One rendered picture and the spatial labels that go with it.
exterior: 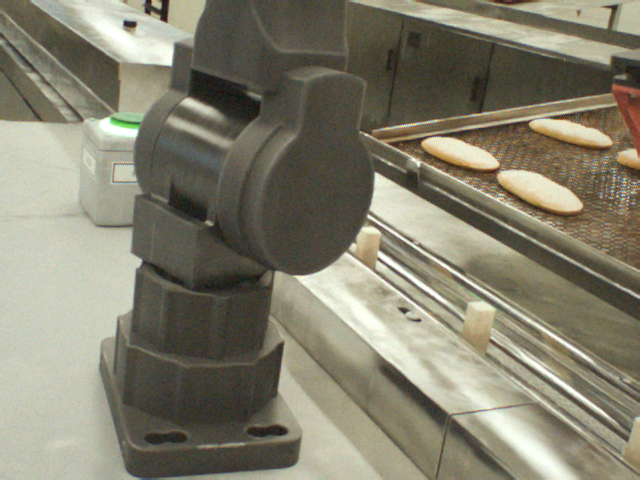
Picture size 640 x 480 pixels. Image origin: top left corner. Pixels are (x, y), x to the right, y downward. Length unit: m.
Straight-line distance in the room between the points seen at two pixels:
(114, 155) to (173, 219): 0.31
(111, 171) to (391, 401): 0.35
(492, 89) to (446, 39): 0.42
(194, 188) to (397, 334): 0.15
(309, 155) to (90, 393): 0.18
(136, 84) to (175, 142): 0.55
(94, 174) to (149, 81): 0.26
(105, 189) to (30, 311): 0.18
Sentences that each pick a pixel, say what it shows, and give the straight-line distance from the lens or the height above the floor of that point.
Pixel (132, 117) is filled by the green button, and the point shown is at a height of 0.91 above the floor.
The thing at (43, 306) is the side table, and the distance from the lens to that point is 0.60.
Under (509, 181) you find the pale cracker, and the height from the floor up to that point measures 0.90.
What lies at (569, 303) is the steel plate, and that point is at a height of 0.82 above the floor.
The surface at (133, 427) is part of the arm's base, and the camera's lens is 0.44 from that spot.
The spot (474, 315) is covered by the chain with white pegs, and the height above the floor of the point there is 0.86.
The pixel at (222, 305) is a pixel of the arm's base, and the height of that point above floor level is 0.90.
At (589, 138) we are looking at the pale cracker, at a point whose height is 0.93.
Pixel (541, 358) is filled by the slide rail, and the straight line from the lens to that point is 0.55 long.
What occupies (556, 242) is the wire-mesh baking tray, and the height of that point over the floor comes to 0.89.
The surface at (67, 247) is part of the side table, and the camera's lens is 0.71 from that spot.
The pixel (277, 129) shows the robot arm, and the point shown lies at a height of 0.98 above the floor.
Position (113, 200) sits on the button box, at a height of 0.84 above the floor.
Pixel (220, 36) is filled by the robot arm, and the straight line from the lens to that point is 0.43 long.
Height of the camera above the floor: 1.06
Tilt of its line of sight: 17 degrees down
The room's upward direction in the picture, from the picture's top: 8 degrees clockwise
